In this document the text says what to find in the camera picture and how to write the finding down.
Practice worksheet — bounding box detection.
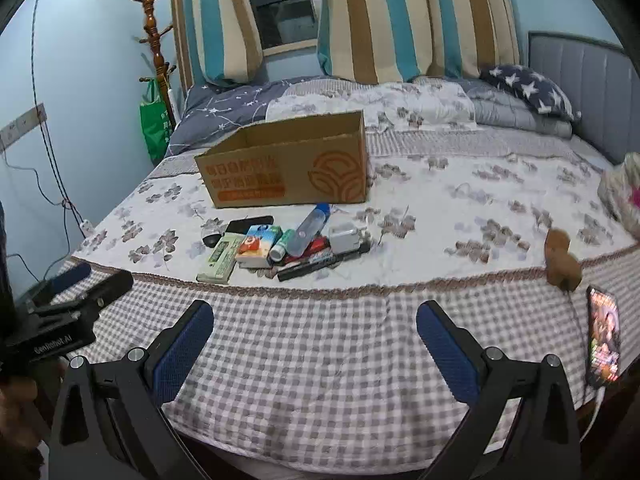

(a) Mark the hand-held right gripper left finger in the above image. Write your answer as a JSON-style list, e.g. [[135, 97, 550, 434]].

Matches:
[[47, 300, 216, 480]]

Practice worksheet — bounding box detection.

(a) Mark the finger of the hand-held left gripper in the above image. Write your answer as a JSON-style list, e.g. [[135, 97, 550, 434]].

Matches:
[[35, 270, 135, 318], [32, 262, 93, 311]]

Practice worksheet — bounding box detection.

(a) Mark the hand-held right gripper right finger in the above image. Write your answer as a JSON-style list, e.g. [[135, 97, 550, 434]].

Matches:
[[416, 301, 583, 480]]

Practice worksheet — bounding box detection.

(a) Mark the green white box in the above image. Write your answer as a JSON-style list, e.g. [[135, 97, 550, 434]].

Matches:
[[196, 234, 246, 283]]

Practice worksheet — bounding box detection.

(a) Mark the clear black computer mouse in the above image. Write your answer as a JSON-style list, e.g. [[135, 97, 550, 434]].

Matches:
[[201, 220, 227, 247]]

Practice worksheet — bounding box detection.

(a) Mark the colourful drink carton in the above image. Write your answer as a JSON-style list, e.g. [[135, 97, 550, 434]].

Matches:
[[234, 225, 283, 268]]

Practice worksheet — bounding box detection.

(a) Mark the small green white tube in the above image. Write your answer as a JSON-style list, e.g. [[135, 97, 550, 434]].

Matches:
[[269, 229, 297, 265]]

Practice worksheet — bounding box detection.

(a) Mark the black remote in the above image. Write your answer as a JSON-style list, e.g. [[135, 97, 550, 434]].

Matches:
[[225, 215, 275, 235]]

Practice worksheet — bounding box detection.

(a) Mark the black marker pen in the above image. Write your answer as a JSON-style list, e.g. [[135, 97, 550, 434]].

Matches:
[[276, 242, 372, 282]]

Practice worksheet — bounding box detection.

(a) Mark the white charger plug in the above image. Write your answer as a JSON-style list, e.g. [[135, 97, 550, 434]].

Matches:
[[327, 225, 363, 255]]

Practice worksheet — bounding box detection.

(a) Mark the small red item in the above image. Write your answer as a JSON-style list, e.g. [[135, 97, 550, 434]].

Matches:
[[285, 237, 331, 266]]

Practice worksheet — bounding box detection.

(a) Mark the clear bottle with blue cap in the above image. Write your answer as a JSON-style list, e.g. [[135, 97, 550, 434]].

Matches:
[[289, 203, 331, 257]]

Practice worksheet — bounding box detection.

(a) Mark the brown cardboard box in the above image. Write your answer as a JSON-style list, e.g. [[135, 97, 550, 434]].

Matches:
[[194, 110, 370, 209]]

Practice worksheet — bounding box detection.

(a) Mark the brown plush toy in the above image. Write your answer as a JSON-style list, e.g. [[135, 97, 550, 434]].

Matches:
[[544, 229, 583, 291]]

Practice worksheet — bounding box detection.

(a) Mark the smartphone with lit screen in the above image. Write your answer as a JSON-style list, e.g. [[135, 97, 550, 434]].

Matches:
[[585, 285, 623, 388]]

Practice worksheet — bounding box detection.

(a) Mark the green shopping bag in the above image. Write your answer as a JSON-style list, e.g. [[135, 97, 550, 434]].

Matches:
[[139, 77, 173, 165]]

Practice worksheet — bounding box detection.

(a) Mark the blue-grey branch print quilt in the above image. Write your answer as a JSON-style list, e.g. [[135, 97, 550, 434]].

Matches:
[[167, 77, 326, 156]]

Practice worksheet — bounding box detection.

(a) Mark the pink white cloth bundle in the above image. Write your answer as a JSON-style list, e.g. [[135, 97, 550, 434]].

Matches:
[[597, 152, 640, 238]]

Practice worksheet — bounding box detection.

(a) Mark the folded grey quilt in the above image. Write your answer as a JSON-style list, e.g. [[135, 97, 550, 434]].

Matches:
[[467, 87, 573, 139]]

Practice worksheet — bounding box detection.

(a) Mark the white floral folded quilt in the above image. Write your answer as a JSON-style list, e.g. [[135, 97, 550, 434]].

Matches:
[[265, 80, 476, 133]]

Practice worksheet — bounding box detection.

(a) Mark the wooden coat rack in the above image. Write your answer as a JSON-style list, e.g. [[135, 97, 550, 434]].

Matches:
[[129, 0, 181, 128]]

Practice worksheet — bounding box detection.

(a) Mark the navy star pillow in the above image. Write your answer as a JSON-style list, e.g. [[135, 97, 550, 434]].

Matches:
[[480, 63, 583, 121]]

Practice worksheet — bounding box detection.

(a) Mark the narrow striped curtain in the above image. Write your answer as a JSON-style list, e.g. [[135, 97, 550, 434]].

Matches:
[[167, 0, 264, 87]]

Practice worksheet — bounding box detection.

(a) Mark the grey padded headboard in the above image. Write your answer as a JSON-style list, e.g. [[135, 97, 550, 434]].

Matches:
[[527, 31, 640, 163]]

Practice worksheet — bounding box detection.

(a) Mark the window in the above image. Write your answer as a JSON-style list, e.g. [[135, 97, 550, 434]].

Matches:
[[247, 0, 323, 56]]

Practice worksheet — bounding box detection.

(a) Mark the wide striped curtain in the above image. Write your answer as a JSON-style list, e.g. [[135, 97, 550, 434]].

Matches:
[[317, 0, 521, 83]]

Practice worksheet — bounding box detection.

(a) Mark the black twisted cable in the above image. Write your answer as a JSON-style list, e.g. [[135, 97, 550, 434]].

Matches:
[[30, 0, 86, 225]]

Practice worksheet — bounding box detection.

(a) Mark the wall socket strip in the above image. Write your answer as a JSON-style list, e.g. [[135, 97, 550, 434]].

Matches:
[[0, 102, 47, 151]]

